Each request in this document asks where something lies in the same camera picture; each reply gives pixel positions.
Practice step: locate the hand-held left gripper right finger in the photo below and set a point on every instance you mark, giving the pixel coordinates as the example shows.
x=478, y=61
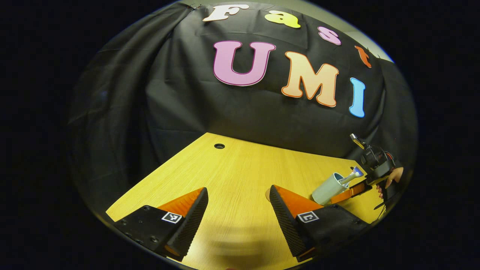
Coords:
x=287, y=225

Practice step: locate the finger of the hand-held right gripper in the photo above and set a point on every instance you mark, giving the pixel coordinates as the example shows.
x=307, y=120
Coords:
x=350, y=193

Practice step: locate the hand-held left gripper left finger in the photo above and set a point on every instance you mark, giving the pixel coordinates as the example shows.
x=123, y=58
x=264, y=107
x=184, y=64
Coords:
x=189, y=225

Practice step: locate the wooden desktop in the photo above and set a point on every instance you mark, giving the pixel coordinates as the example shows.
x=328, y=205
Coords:
x=232, y=172

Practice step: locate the black backdrop cloth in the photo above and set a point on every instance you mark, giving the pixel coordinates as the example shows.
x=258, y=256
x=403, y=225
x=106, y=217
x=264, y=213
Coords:
x=187, y=97

